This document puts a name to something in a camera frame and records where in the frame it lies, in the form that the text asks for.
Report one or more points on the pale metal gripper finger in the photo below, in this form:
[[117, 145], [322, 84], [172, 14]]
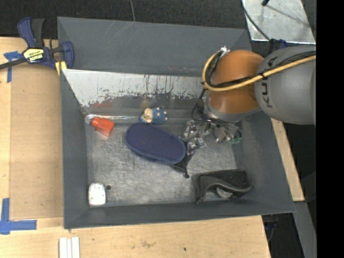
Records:
[[196, 144], [191, 130]]

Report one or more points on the blue toy hedgehog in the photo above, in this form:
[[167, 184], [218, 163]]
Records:
[[156, 115]]

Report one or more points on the dark blue slipper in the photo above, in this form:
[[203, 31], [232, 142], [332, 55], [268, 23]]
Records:
[[154, 142]]

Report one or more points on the black shoe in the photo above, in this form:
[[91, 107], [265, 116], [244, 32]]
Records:
[[223, 181]]

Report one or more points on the clear plastic tube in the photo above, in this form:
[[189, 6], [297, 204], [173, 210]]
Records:
[[126, 118]]

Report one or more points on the grey metal bin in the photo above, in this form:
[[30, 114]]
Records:
[[150, 50]]

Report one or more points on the white rounded block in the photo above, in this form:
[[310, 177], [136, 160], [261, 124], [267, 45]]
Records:
[[97, 194]]

